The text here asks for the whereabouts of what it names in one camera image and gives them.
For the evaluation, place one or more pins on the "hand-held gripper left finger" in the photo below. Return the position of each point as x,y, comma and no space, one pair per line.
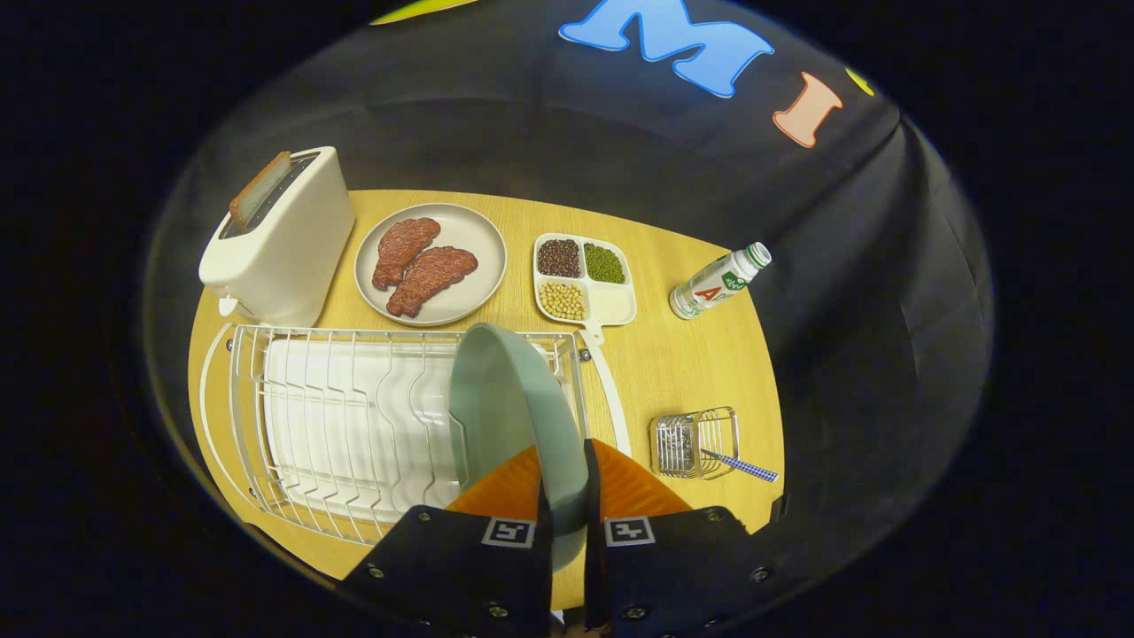
443,563

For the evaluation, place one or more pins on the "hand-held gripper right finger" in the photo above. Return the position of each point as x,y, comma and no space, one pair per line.
673,567

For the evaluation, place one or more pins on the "pale green plate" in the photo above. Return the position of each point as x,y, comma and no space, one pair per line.
505,408

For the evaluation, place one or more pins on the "beige round plate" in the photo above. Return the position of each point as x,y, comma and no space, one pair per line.
469,235

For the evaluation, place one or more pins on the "white drip tray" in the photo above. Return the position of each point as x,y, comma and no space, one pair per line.
328,425

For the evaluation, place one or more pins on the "white divided tray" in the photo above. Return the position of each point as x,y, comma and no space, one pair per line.
611,306

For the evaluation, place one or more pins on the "white drink bottle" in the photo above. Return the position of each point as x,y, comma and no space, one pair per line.
713,288

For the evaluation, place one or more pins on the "red meat piece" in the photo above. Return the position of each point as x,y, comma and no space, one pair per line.
403,248
430,276

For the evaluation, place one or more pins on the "pile of yellow soybeans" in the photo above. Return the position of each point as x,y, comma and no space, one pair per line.
563,300

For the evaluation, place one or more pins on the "black backdrop cloth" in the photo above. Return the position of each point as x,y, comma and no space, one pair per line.
842,310

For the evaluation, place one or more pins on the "pile of green beans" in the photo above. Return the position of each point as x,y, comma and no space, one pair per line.
604,263

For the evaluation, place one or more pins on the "pile of dark red beans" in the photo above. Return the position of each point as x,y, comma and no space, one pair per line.
559,258

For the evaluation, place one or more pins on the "white toaster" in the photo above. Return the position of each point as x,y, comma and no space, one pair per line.
292,257

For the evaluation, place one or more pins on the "brown toast slice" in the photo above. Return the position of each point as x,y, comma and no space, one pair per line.
257,190

